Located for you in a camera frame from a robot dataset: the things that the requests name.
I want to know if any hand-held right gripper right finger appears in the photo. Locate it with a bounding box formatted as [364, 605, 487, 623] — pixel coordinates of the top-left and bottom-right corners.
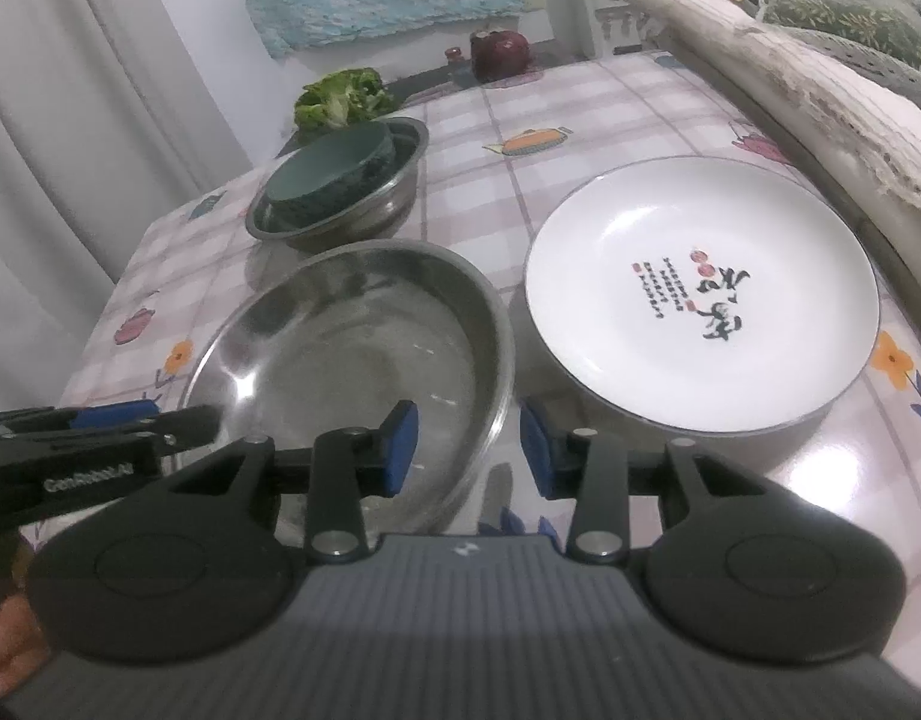
[518, 399, 765, 563]

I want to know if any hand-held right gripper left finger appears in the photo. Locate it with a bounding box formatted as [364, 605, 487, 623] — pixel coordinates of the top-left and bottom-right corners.
[167, 399, 420, 563]

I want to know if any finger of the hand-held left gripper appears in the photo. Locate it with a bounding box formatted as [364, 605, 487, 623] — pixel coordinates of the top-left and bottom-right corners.
[0, 403, 161, 458]
[0, 405, 223, 531]

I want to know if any large stainless steel bowl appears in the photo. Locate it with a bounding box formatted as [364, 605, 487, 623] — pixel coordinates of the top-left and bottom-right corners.
[182, 238, 517, 541]

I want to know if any white printed plate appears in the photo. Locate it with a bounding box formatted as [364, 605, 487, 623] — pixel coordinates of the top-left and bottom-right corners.
[524, 156, 881, 436]

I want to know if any small stainless steel bowl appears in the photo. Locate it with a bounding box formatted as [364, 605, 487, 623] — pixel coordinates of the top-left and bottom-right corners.
[244, 117, 431, 252]

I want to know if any green ceramic bowl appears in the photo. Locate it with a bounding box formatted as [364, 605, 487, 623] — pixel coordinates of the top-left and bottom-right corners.
[266, 124, 397, 230]

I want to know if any person's left hand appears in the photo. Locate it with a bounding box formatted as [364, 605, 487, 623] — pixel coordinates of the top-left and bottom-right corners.
[0, 596, 52, 672]

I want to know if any plaid printed tablecloth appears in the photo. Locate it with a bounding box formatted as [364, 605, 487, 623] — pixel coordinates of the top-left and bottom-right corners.
[17, 51, 921, 563]

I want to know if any white curtain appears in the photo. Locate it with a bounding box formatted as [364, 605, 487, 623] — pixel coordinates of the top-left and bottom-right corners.
[0, 0, 281, 421]

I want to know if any green lettuce head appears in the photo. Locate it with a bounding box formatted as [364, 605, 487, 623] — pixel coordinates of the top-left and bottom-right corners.
[293, 67, 397, 132]

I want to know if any dark side table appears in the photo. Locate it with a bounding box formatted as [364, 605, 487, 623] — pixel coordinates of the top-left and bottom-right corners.
[280, 64, 551, 151]

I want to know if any purple red cabbage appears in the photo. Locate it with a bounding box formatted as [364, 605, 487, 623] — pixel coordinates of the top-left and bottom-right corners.
[471, 30, 535, 82]

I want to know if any white water dispenser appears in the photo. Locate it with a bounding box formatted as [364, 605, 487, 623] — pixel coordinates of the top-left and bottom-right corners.
[576, 0, 667, 57]

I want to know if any white sofa cover cloth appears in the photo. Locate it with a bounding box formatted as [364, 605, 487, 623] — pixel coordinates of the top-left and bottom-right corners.
[606, 0, 921, 226]

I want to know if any green floral pillow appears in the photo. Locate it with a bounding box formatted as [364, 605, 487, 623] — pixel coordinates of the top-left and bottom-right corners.
[760, 0, 921, 80]

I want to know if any grey sofa frame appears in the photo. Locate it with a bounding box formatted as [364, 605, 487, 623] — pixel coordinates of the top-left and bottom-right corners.
[674, 52, 921, 361]

